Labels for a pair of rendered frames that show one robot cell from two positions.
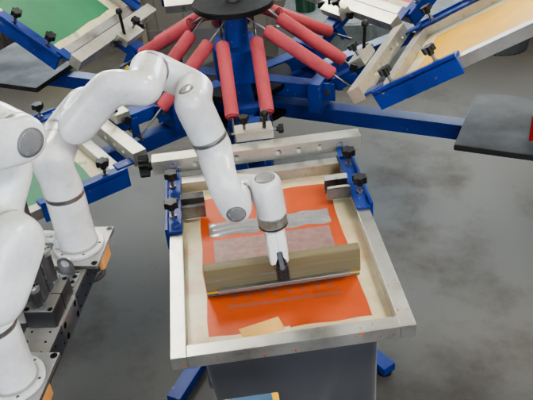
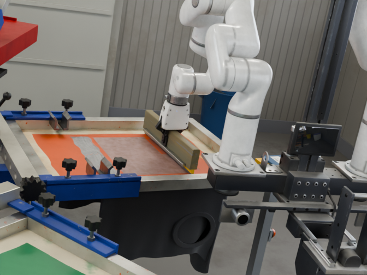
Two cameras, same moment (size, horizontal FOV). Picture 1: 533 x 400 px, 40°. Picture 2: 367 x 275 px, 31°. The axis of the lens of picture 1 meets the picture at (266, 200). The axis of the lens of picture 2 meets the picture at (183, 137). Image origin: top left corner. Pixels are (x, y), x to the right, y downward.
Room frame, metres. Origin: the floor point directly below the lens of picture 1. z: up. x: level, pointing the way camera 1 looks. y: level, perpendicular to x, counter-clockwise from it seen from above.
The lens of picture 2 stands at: (2.41, 2.04, 1.82)
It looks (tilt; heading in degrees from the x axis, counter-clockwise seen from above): 19 degrees down; 244
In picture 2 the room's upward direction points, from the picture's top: 10 degrees clockwise
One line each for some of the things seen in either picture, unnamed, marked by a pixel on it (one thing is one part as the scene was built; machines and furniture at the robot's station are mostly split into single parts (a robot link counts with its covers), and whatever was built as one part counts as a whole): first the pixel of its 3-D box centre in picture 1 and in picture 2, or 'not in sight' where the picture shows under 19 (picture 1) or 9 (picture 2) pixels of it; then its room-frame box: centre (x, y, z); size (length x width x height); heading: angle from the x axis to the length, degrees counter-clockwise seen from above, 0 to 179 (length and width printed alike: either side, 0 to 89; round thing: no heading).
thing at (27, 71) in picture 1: (105, 82); not in sight; (2.96, 0.65, 0.91); 1.34 x 0.41 x 0.08; 63
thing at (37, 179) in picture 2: (148, 165); (31, 187); (2.03, 0.37, 1.02); 0.07 x 0.06 x 0.07; 3
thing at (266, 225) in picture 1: (271, 215); (176, 97); (1.46, -0.01, 1.18); 0.09 x 0.07 x 0.03; 4
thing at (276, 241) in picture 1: (275, 236); (175, 112); (1.45, -0.01, 1.12); 0.10 x 0.08 x 0.11; 4
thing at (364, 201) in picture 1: (354, 185); (44, 121); (1.86, -0.27, 0.97); 0.30 x 0.05 x 0.07; 3
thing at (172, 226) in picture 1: (174, 209); (92, 185); (1.83, 0.28, 0.97); 0.30 x 0.05 x 0.07; 3
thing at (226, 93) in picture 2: not in sight; (219, 112); (-0.13, -2.56, 0.25); 0.44 x 0.39 x 0.50; 172
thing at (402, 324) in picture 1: (274, 245); (130, 150); (1.60, -0.01, 0.97); 0.79 x 0.58 x 0.04; 3
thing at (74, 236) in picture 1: (66, 221); (240, 140); (1.47, 0.50, 1.21); 0.16 x 0.13 x 0.15; 82
